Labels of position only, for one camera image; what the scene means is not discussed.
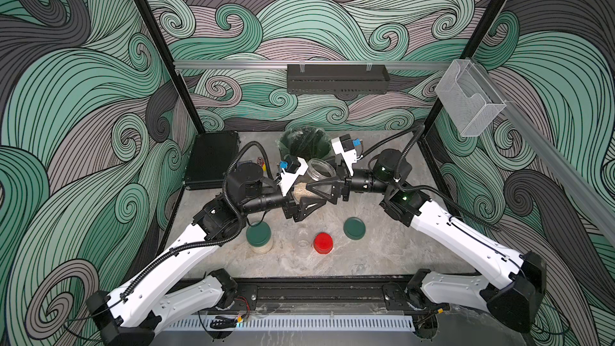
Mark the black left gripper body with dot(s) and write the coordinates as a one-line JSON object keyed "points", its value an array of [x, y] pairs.
{"points": [[271, 203]]}

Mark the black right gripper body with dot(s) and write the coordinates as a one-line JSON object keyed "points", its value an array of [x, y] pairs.
{"points": [[363, 184]]}

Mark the green-lidded oatmeal jar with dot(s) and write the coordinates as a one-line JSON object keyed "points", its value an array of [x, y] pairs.
{"points": [[259, 238], [317, 170]]}

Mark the red jar lid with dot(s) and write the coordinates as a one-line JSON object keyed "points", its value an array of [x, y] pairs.
{"points": [[323, 243]]}

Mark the green jar lid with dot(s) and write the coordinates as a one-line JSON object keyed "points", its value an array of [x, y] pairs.
{"points": [[354, 228]]}

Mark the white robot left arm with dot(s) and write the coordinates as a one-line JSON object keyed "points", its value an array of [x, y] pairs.
{"points": [[137, 311]]}

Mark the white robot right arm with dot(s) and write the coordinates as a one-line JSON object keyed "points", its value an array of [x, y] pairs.
{"points": [[510, 286]]}

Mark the red yellow toy car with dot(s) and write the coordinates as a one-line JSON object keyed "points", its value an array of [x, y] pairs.
{"points": [[262, 163]]}

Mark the black trash bin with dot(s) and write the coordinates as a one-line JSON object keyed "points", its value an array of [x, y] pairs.
{"points": [[285, 152]]}

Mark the clear plastic bin liner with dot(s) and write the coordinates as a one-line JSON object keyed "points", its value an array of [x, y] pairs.
{"points": [[314, 140]]}

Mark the black hard case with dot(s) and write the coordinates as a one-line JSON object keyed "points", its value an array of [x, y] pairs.
{"points": [[210, 158]]}

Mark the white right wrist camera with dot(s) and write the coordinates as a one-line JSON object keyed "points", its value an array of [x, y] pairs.
{"points": [[346, 147]]}

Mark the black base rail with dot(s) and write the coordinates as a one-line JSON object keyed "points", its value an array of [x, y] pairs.
{"points": [[399, 293]]}

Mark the black wall-mounted tray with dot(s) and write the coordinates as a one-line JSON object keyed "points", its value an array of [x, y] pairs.
{"points": [[337, 80]]}

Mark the aluminium wall rail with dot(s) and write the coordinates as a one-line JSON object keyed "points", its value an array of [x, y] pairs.
{"points": [[529, 114], [242, 64]]}

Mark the clear acrylic wall holder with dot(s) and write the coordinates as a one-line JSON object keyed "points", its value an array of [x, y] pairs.
{"points": [[470, 97]]}

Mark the white slotted cable duct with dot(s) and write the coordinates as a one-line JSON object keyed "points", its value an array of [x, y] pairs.
{"points": [[299, 323]]}

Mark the aluminium right wall rail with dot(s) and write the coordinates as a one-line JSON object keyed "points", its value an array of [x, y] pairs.
{"points": [[529, 114]]}

